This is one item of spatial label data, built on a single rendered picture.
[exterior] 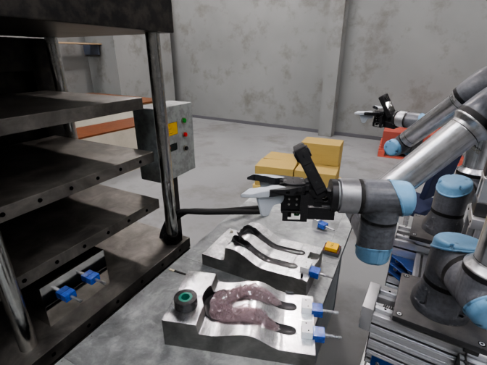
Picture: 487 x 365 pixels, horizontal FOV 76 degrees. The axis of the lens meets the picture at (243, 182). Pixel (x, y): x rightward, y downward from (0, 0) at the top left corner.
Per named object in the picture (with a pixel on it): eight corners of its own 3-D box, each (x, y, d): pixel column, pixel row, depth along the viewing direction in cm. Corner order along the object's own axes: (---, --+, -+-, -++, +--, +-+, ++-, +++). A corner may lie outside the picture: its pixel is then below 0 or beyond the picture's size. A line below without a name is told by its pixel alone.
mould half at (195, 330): (311, 307, 122) (314, 284, 117) (314, 368, 98) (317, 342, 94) (190, 291, 130) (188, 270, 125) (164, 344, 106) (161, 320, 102)
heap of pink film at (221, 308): (282, 298, 118) (282, 281, 115) (278, 336, 102) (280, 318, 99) (216, 290, 122) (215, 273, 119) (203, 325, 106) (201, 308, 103)
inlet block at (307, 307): (336, 313, 115) (338, 302, 113) (338, 324, 111) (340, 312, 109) (301, 308, 117) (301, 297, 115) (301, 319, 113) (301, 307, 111)
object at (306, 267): (333, 279, 127) (335, 269, 125) (330, 287, 123) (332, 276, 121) (302, 270, 133) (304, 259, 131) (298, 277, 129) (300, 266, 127)
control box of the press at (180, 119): (207, 303, 232) (196, 102, 177) (182, 332, 207) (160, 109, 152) (183, 293, 241) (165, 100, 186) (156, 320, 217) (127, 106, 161)
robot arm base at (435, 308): (469, 299, 93) (478, 271, 89) (472, 334, 81) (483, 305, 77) (412, 281, 100) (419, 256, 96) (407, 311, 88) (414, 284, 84)
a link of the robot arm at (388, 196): (414, 227, 63) (422, 188, 60) (358, 224, 64) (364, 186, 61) (399, 209, 71) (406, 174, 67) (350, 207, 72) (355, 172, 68)
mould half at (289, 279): (321, 263, 147) (324, 239, 142) (305, 299, 126) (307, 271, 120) (229, 237, 168) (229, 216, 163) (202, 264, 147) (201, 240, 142)
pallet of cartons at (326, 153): (349, 187, 437) (356, 141, 411) (329, 213, 366) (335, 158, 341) (274, 171, 496) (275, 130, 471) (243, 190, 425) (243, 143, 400)
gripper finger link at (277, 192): (274, 199, 60) (308, 193, 64) (274, 191, 59) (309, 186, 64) (260, 193, 64) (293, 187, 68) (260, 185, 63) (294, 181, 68)
